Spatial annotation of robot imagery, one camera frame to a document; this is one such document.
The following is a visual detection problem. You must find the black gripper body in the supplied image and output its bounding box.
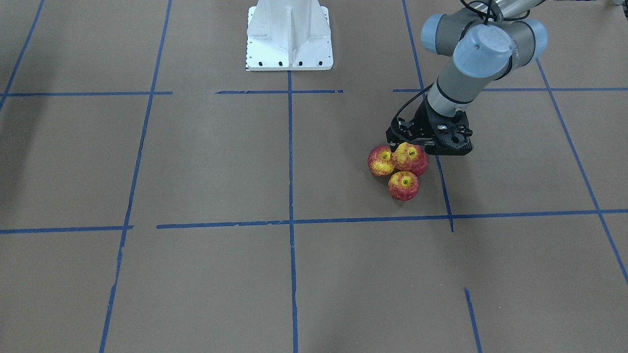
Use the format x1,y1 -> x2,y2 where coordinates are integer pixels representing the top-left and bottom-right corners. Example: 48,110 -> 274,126
386,98 -> 473,156

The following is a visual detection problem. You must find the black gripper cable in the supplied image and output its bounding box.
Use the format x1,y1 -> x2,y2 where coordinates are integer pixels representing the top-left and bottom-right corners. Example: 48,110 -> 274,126
392,83 -> 435,129

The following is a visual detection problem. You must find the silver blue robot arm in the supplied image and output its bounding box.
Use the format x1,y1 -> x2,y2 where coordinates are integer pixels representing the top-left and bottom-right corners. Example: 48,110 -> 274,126
386,0 -> 548,156

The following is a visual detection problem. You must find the lone red yellow apple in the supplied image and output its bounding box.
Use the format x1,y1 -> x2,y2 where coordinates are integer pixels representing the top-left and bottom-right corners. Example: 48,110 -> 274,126
391,142 -> 429,176

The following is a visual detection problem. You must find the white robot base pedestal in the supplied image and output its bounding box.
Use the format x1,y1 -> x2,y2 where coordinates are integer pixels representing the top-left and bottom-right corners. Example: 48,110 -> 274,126
245,0 -> 334,71

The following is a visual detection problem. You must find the brown paper table cover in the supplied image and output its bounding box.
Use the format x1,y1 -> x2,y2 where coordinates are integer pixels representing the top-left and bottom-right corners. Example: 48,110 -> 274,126
1,0 -> 627,353

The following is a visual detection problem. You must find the rear red yellow apple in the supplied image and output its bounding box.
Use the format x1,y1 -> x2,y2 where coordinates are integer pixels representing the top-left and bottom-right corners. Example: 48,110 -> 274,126
388,171 -> 421,201

